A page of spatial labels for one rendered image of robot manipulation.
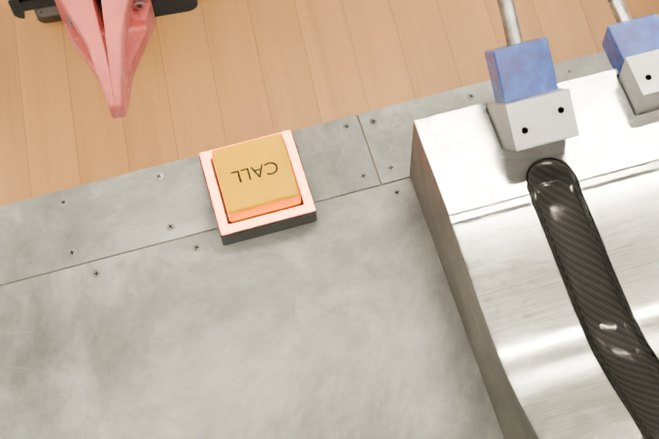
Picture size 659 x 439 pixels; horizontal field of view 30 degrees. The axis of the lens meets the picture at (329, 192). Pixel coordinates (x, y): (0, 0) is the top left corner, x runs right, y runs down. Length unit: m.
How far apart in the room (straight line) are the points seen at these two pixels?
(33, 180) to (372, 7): 0.34
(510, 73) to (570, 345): 0.20
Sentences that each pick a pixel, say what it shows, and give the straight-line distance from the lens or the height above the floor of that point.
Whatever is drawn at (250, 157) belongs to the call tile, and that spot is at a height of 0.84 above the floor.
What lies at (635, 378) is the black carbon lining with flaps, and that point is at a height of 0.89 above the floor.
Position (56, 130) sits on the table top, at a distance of 1.09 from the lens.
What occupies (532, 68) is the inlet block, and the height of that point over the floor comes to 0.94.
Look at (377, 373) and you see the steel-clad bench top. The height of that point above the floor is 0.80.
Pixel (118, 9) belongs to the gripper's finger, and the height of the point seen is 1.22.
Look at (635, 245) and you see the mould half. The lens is 0.93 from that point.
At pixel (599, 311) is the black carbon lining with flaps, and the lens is 0.91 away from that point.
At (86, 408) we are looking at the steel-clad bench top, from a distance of 0.97.
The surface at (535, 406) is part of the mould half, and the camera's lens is 0.86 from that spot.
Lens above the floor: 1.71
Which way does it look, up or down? 63 degrees down
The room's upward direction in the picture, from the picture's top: 3 degrees counter-clockwise
